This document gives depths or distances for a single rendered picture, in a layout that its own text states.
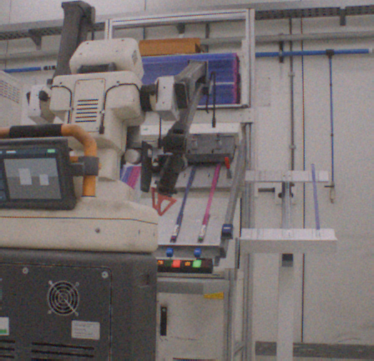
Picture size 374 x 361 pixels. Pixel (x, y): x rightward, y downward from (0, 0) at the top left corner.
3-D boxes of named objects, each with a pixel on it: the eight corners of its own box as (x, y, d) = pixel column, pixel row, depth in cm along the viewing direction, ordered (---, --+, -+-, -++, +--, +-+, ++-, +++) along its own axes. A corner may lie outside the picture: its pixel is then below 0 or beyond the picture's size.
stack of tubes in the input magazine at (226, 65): (236, 104, 291) (236, 50, 295) (133, 108, 304) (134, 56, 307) (240, 110, 304) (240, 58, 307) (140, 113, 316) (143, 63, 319)
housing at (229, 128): (241, 157, 294) (238, 132, 285) (141, 158, 306) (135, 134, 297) (243, 146, 300) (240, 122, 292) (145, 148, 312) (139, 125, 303)
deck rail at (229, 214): (225, 258, 242) (224, 247, 238) (220, 258, 242) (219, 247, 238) (246, 149, 296) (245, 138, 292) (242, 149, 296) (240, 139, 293)
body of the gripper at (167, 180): (159, 190, 211) (166, 169, 210) (153, 184, 221) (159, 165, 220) (176, 196, 213) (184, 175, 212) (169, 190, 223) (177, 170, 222)
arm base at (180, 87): (146, 85, 194) (184, 82, 191) (153, 76, 201) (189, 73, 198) (150, 110, 198) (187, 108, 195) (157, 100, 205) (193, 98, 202)
